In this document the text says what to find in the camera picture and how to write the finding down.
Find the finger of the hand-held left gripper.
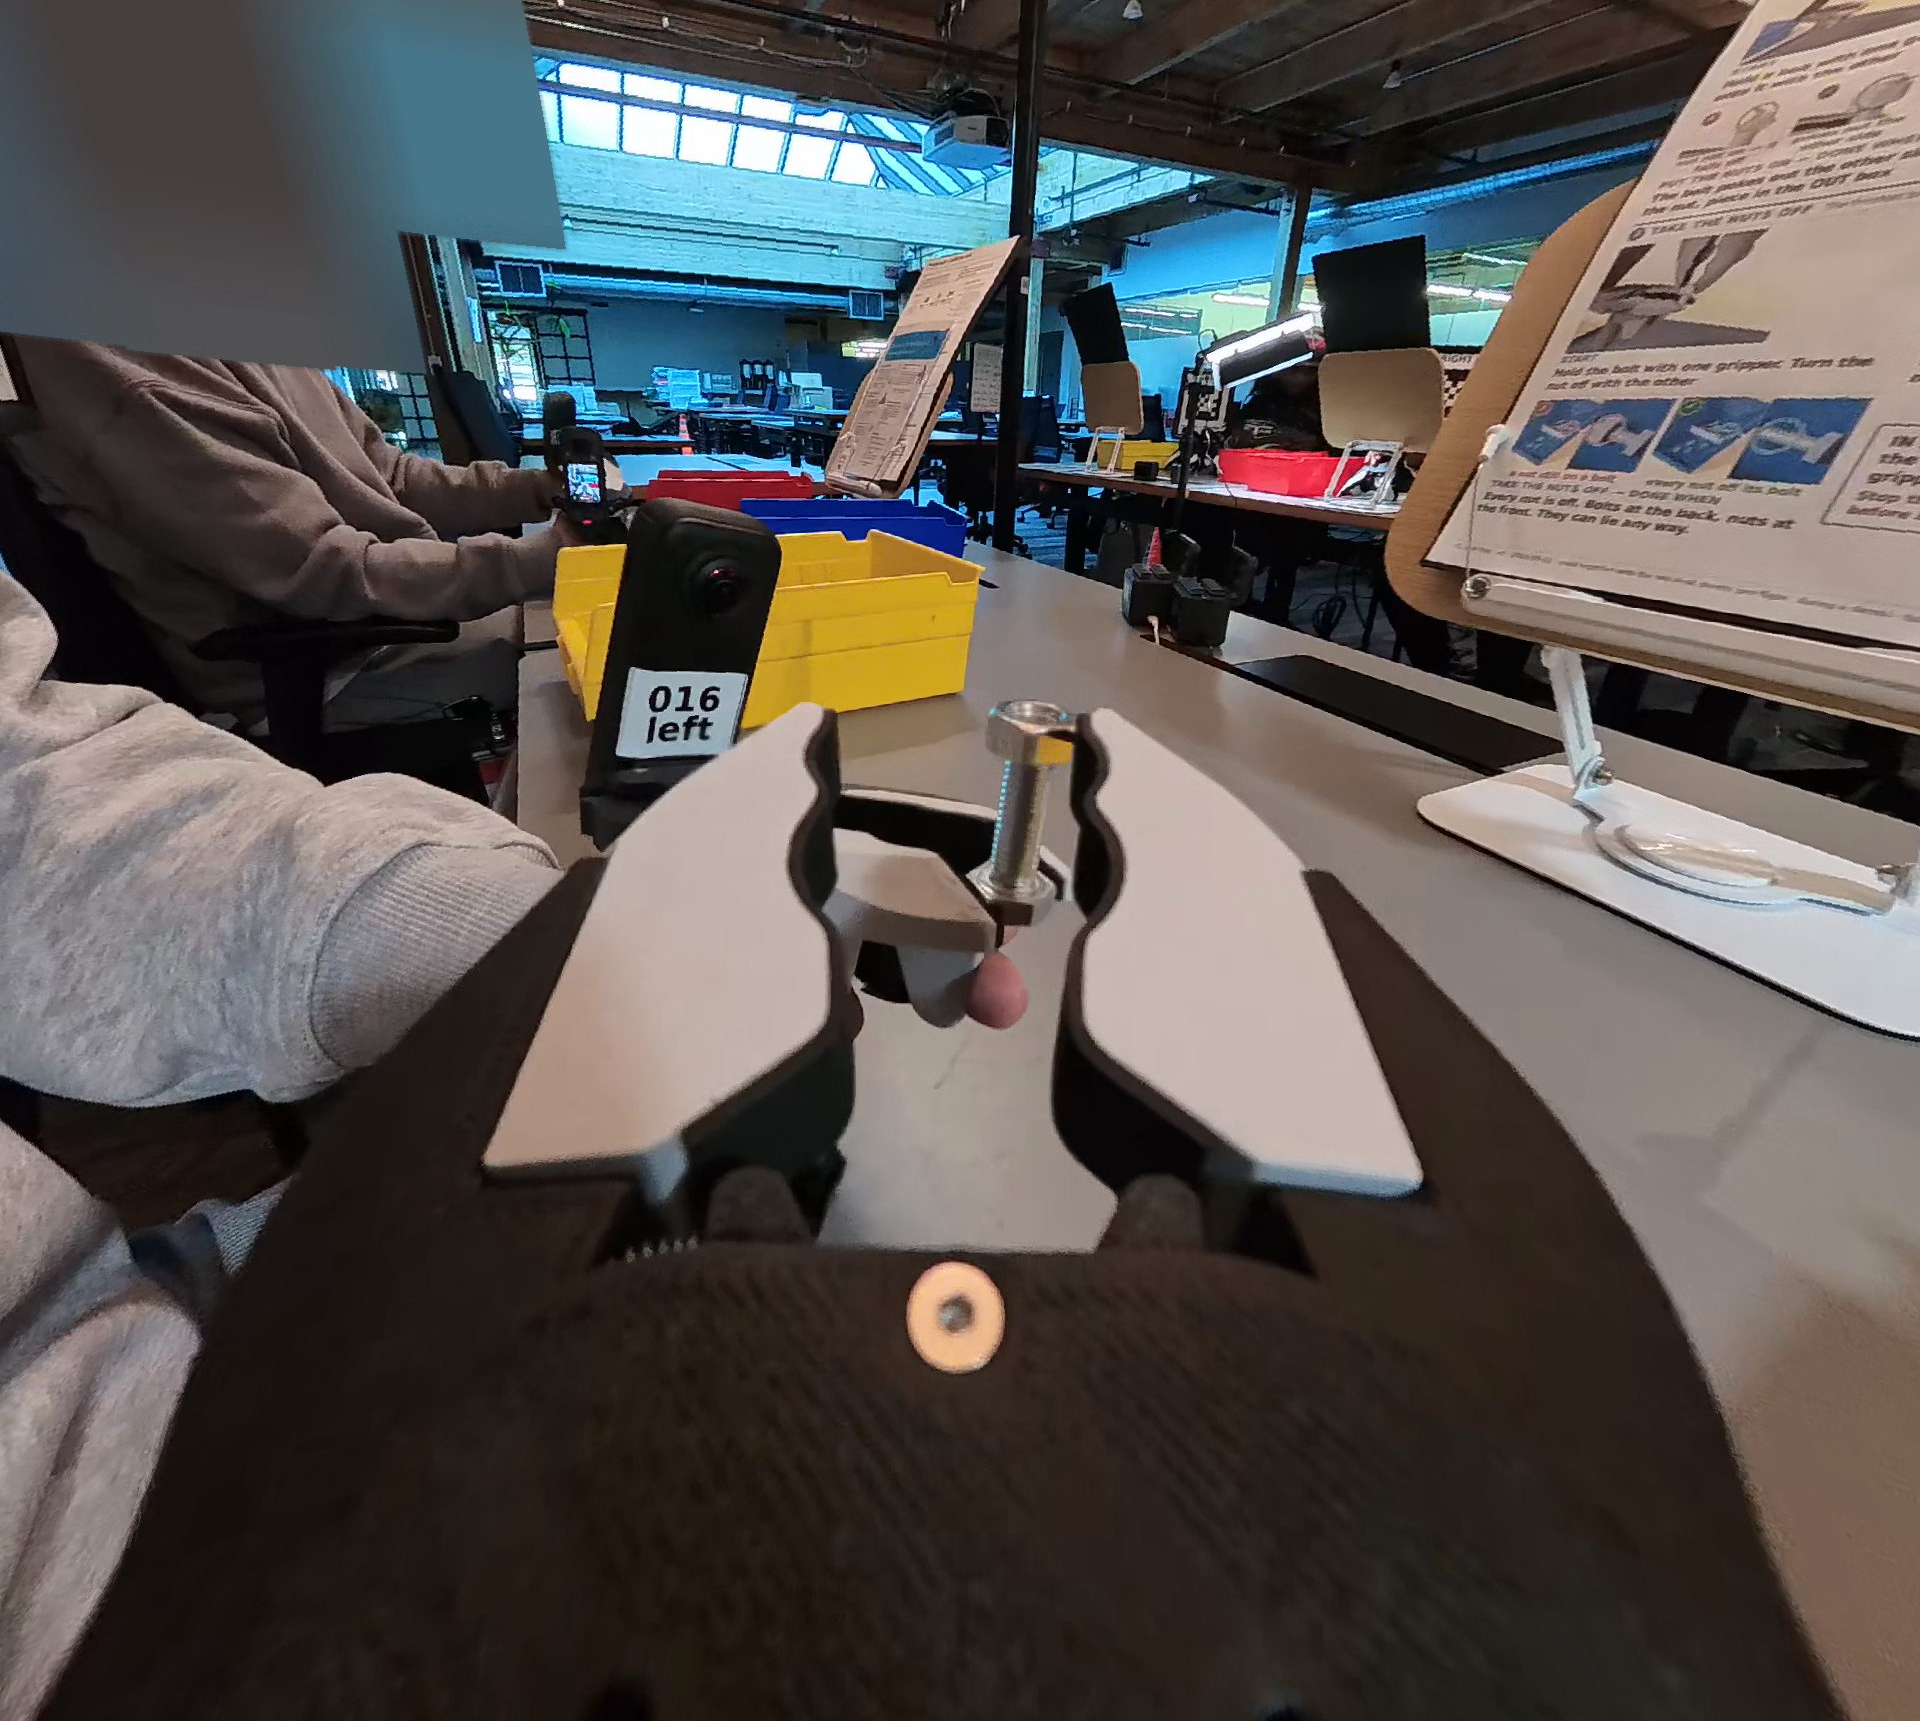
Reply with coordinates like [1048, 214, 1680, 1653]
[991, 842, 1075, 930]
[822, 837, 1007, 1029]

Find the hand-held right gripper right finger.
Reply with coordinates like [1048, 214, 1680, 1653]
[1053, 704, 1427, 1194]

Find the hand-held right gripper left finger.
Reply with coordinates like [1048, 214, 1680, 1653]
[480, 700, 860, 1201]

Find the steel bolt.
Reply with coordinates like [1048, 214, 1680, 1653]
[965, 742, 1069, 911]

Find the person's left forearm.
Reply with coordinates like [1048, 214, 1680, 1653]
[0, 567, 563, 1108]

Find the grey desk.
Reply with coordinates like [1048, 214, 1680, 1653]
[515, 537, 1920, 1721]

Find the long wooden desk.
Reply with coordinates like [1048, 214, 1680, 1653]
[1020, 452, 1411, 583]

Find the desk lamp light bar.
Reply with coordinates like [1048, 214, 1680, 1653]
[1192, 309, 1326, 380]

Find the red plastic bin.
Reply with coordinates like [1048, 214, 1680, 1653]
[643, 468, 820, 511]
[1214, 445, 1373, 501]

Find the blue plastic bin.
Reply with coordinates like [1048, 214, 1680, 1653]
[738, 494, 969, 560]

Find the black battery charger block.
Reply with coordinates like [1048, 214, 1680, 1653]
[1122, 529, 1262, 651]

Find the wooden document stand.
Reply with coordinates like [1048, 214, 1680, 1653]
[1381, 0, 1920, 1040]

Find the cardboard instruction board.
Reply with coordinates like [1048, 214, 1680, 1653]
[823, 235, 1021, 501]

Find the black office chair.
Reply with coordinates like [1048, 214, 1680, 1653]
[0, 445, 520, 792]

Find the black pole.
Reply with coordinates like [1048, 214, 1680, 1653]
[1004, 0, 1059, 560]

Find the printed instruction sheet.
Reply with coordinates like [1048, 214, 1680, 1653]
[1422, 0, 1920, 613]

